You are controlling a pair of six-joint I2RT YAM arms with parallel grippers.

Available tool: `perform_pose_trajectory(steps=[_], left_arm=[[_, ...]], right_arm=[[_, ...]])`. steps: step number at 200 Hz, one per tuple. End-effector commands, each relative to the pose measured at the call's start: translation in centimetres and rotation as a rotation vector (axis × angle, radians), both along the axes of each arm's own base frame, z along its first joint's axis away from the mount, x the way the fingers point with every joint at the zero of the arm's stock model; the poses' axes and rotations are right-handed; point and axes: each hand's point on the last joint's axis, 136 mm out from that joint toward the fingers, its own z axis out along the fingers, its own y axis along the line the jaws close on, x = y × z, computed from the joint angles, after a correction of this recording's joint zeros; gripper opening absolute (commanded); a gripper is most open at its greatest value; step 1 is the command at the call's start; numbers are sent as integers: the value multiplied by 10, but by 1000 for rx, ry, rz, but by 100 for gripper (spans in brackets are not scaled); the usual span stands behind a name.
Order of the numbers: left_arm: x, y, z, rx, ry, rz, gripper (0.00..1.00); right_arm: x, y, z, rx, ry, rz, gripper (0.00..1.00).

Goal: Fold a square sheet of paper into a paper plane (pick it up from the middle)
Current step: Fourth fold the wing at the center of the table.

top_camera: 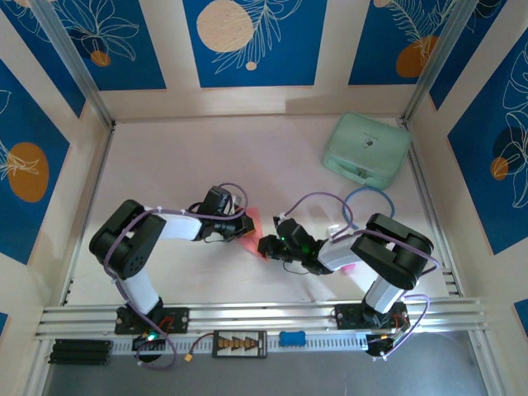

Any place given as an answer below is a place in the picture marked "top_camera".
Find aluminium cross rail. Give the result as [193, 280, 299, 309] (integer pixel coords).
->
[35, 297, 492, 339]

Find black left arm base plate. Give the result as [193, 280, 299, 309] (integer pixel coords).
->
[114, 307, 191, 335]

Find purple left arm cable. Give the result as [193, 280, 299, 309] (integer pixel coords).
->
[102, 183, 248, 370]

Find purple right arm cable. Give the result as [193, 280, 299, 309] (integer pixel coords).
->
[280, 191, 443, 361]

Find black power distribution board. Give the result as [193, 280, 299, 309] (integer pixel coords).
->
[212, 330, 268, 358]

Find aluminium side rail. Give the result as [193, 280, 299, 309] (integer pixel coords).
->
[406, 122, 462, 297]
[59, 123, 116, 307]

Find black controller board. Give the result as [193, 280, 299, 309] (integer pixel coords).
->
[131, 329, 167, 351]
[365, 328, 410, 361]

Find aluminium corner post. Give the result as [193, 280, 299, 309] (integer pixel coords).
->
[400, 0, 475, 125]
[29, 0, 117, 128]

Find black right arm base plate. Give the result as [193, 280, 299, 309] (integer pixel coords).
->
[334, 303, 409, 331]

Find thin black right gripper cable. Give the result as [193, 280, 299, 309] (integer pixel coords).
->
[284, 262, 314, 276]

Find pink cloth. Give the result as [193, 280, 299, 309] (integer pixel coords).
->
[237, 207, 267, 260]

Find mint green zip case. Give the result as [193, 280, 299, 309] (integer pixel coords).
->
[321, 111, 413, 190]

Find blue bone-shaped block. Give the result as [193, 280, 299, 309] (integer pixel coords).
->
[279, 331, 307, 347]

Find red wire yellow connector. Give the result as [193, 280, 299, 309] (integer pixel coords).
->
[184, 333, 215, 365]

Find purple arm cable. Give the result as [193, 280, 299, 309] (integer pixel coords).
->
[280, 191, 443, 361]
[102, 183, 248, 370]

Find white slotted cable duct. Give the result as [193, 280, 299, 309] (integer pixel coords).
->
[109, 332, 370, 356]

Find black ribbed block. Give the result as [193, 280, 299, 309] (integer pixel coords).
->
[48, 338, 113, 366]

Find blue cable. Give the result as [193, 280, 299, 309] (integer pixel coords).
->
[342, 186, 396, 218]

